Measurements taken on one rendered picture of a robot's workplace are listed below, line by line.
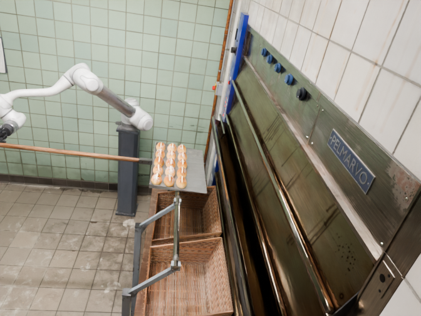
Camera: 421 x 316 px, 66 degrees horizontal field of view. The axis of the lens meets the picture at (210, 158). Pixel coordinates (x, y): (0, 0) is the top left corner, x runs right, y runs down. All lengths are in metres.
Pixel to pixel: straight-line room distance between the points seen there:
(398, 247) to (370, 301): 0.15
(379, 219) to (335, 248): 0.18
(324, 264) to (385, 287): 0.22
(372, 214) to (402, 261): 0.14
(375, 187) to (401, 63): 0.27
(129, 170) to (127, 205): 0.45
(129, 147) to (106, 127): 0.52
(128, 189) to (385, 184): 2.88
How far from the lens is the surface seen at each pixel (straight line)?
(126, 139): 3.12
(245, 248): 1.40
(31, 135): 3.87
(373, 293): 0.82
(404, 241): 0.73
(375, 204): 0.82
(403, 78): 0.78
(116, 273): 3.10
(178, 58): 3.24
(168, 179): 2.03
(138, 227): 2.09
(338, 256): 0.93
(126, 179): 3.35
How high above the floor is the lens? 2.37
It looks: 30 degrees down
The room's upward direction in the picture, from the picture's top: 10 degrees clockwise
